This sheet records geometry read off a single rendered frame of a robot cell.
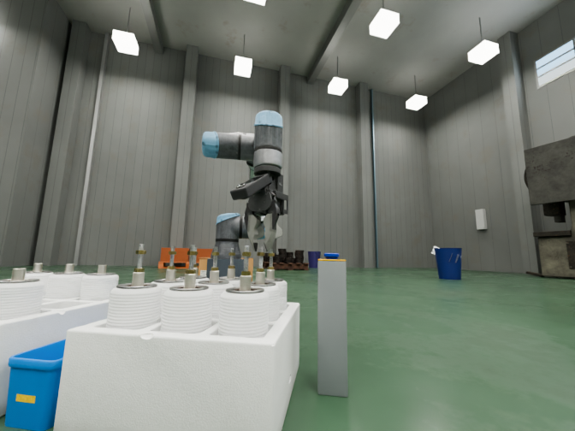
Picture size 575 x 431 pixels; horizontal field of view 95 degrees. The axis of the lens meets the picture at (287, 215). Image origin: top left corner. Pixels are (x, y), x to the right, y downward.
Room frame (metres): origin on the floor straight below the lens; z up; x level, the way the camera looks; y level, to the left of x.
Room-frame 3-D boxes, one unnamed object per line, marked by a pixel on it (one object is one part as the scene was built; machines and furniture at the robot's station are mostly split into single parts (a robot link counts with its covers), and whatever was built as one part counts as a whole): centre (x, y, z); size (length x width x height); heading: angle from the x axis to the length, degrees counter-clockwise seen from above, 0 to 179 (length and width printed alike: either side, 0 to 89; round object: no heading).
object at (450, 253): (4.35, -2.61, 0.27); 0.44 x 0.40 x 0.53; 69
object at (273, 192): (0.67, 0.05, 0.48); 0.09 x 0.08 x 0.12; 149
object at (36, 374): (0.68, 0.45, 0.06); 0.30 x 0.11 x 0.12; 171
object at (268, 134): (0.67, 0.06, 0.64); 0.09 x 0.08 x 0.11; 10
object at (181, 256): (6.33, 2.33, 0.22); 1.27 x 0.92 x 0.44; 105
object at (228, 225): (1.36, 0.30, 0.47); 0.13 x 0.12 x 0.14; 100
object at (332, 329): (0.70, -0.12, 0.16); 0.07 x 0.07 x 0.31; 81
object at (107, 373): (0.67, 0.18, 0.09); 0.39 x 0.39 x 0.18; 81
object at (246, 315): (0.54, 0.08, 0.16); 0.10 x 0.10 x 0.18
